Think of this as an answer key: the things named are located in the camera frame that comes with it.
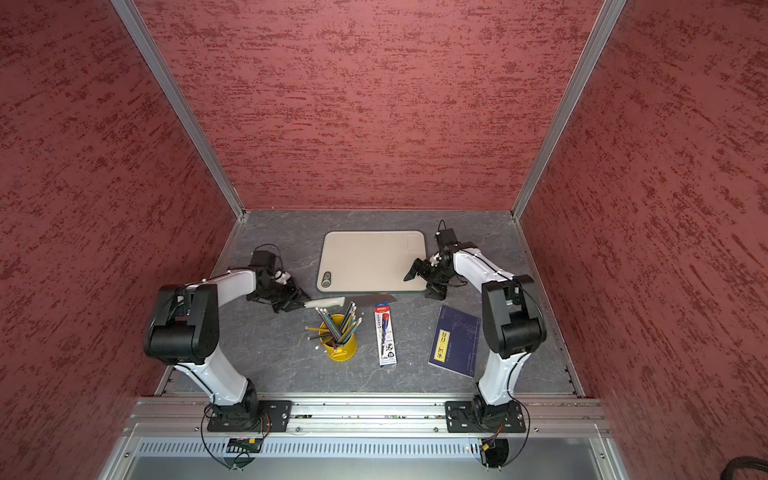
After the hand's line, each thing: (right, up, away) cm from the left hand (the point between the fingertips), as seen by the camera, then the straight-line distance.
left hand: (308, 304), depth 93 cm
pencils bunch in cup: (+11, -5, -14) cm, 18 cm away
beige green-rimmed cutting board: (+19, +13, +11) cm, 25 cm away
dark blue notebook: (+46, -10, -6) cm, 48 cm away
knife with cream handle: (+15, +1, +2) cm, 15 cm away
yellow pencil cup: (+14, -9, -16) cm, 23 cm away
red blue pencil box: (+25, -8, -6) cm, 27 cm away
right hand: (+34, +5, -2) cm, 34 cm away
